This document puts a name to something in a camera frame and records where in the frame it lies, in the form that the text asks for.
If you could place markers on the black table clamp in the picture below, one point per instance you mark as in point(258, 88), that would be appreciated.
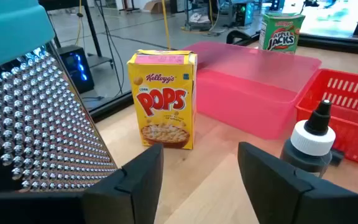
point(236, 35)

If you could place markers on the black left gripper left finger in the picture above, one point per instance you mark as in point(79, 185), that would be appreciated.
point(120, 199)

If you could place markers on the computer tower blue light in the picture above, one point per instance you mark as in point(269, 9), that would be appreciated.
point(76, 68)

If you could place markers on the computer tower teal light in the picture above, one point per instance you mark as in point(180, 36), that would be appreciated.
point(244, 14)

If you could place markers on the metal cart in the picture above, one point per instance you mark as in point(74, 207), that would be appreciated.
point(197, 18)

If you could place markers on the green Apple Jacks cereal box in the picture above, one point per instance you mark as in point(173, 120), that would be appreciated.
point(280, 34)

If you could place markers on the pink plastic tray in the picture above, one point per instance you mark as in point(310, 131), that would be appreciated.
point(247, 90)

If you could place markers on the cardboard box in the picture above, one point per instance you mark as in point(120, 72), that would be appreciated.
point(154, 6)

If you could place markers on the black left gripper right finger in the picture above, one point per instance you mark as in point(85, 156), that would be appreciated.
point(291, 199)

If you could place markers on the black squeeze bottle white collar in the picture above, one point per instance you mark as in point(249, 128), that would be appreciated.
point(309, 143)

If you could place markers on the bright display screen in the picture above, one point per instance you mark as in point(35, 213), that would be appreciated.
point(322, 18)

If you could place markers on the yellow Corn Pops cereal box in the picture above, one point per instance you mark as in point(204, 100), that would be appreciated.
point(163, 102)

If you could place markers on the black metal stand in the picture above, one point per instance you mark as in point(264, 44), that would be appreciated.
point(92, 31)

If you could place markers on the red plastic basket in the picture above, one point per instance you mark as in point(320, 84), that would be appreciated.
point(350, 124)

